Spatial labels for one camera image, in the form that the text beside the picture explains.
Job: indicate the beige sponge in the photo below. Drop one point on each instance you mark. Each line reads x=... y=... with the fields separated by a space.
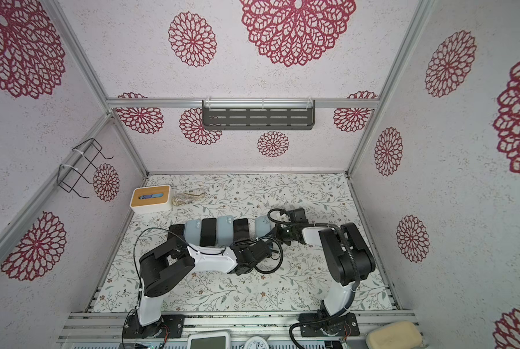
x=399 y=335

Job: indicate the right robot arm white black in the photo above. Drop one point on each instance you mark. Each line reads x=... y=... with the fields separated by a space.
x=347 y=255

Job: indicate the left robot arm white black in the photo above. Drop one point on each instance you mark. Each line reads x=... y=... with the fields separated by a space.
x=162 y=268

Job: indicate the black phone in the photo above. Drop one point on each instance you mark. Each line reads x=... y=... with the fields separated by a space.
x=241 y=231
x=208 y=233

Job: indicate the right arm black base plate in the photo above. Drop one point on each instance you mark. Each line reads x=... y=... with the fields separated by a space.
x=344 y=326

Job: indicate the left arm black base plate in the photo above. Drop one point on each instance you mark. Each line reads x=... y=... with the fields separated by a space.
x=168 y=326

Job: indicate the round white dial timer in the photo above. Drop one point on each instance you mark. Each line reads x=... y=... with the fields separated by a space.
x=256 y=342

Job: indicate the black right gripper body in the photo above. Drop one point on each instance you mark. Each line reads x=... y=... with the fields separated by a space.
x=284 y=234

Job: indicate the black wire wall basket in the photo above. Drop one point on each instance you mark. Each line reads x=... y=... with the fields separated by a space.
x=69 y=175

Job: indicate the white box with wooden top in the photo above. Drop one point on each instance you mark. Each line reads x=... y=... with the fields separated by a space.
x=152 y=199

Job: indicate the grey wall shelf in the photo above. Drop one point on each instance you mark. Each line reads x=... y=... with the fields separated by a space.
x=258 y=116

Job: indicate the white digital display device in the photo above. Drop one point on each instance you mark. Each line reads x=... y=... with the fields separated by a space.
x=210 y=340

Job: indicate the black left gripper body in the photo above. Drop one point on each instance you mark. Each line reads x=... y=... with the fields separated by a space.
x=242 y=247

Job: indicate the light blue phone case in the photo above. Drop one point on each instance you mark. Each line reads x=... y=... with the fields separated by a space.
x=192 y=232
x=262 y=226
x=224 y=230

